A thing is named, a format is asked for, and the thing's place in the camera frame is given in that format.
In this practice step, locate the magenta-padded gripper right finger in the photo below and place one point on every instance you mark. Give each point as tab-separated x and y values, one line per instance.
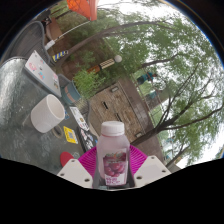
151	170

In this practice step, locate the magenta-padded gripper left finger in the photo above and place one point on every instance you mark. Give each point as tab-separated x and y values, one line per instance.
75	171

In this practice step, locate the person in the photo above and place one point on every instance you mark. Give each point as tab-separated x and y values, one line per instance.
145	78

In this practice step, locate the green plant in blue pot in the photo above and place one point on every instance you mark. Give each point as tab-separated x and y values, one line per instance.
83	83

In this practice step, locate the lamp post with globe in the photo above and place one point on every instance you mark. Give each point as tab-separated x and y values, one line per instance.
106	63

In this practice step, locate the flat round red coaster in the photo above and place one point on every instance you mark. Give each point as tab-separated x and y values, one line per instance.
66	158

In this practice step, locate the orange canopy tent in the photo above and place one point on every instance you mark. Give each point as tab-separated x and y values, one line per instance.
83	8

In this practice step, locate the white ceramic cup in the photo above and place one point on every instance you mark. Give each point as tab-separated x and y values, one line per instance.
45	116

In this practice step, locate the white sticker sheet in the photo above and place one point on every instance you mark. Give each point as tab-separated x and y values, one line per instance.
79	118

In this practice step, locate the wall lantern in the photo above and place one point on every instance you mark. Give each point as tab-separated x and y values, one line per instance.
114	89

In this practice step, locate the yellow blue striped cone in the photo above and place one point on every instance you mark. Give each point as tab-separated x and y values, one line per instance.
60	56

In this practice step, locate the grey laptop with stickers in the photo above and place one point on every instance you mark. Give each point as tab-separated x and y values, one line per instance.
40	71

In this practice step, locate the yellow card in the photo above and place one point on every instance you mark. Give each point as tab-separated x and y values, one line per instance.
70	135

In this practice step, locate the pink juice bottle white cap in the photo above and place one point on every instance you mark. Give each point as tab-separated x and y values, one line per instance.
113	156

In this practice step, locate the black laptop with stickers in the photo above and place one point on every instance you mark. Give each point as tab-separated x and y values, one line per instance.
87	140

